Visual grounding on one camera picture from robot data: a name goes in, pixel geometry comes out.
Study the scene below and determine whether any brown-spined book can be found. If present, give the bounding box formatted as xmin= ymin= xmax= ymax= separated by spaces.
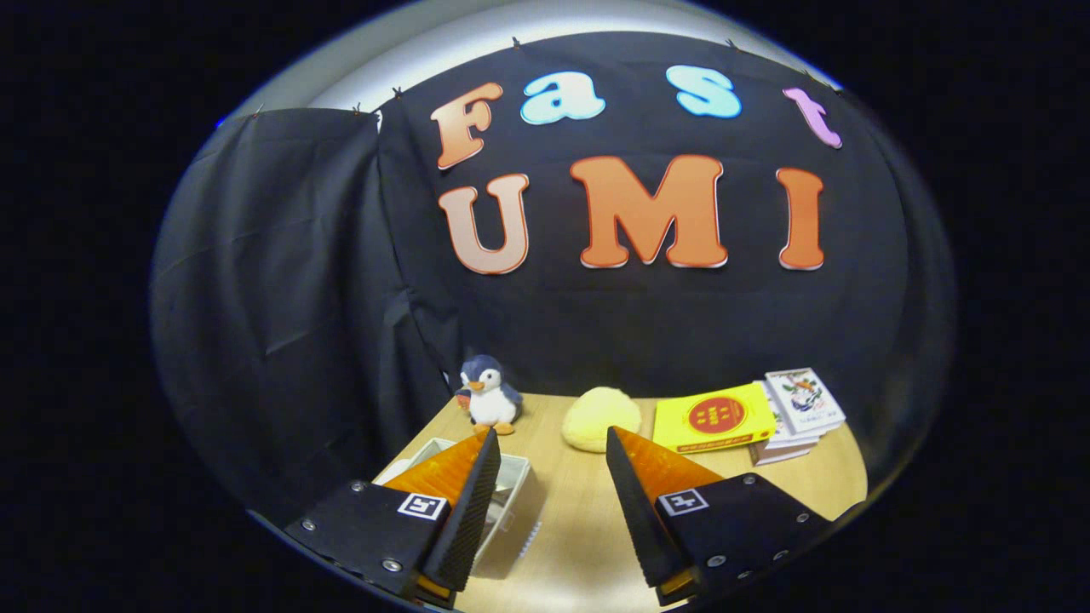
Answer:
xmin=749 ymin=426 xmax=825 ymax=467

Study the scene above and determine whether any yellow book with red circle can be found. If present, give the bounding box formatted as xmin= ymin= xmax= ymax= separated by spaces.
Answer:
xmin=652 ymin=381 xmax=777 ymax=454

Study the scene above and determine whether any yellow bread-shaped plush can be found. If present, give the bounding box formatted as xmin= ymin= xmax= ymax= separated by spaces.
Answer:
xmin=561 ymin=387 xmax=642 ymax=454

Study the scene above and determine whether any blue white penguin plush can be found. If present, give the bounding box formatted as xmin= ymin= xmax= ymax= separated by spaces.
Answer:
xmin=454 ymin=354 xmax=525 ymax=436

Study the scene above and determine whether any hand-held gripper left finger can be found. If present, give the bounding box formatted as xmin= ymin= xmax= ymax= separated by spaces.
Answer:
xmin=284 ymin=427 xmax=503 ymax=610

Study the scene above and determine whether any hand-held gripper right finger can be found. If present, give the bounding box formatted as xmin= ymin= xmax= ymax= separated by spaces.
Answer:
xmin=605 ymin=426 xmax=861 ymax=607

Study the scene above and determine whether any cream fabric storage box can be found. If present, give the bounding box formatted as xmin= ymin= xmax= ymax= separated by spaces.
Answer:
xmin=375 ymin=437 xmax=546 ymax=580

